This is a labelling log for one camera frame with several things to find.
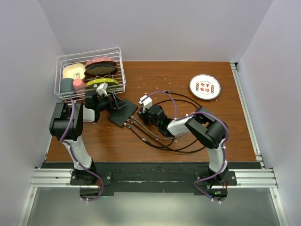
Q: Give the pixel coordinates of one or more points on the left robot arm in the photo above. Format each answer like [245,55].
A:
[67,126]

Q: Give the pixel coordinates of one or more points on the dark brown round plate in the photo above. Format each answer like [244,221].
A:
[100,70]

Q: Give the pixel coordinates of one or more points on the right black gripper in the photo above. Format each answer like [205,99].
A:
[143,115]

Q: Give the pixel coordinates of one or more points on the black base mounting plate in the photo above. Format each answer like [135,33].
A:
[151,177]

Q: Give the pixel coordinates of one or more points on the black network switch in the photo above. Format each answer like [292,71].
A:
[120,116]

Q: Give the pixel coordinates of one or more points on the dark grey cup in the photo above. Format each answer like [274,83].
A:
[67,85]

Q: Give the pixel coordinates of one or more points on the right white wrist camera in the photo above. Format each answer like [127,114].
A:
[145,102]

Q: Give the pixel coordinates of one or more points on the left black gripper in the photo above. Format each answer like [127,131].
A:
[118,103]

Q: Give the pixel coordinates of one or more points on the pink cup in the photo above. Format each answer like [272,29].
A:
[79,88]

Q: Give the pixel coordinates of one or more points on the yellow green dotted plate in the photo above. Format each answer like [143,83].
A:
[93,84]

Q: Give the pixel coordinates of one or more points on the white round printed plate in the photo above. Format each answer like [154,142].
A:
[205,87]

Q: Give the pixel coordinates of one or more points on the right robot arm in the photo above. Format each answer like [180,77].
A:
[208,129]

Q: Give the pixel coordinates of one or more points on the beige square plate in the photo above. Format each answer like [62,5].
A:
[74,71]

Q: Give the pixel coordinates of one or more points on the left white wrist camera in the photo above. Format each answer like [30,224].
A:
[101,89]

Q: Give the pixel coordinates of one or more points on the white wire dish rack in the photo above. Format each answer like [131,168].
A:
[66,60]

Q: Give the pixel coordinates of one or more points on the red dotted plate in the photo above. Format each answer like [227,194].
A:
[101,60]

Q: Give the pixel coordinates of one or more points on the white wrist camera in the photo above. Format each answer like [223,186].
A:
[101,89]
[145,102]

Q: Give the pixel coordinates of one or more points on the aluminium frame rail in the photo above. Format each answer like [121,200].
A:
[53,201]

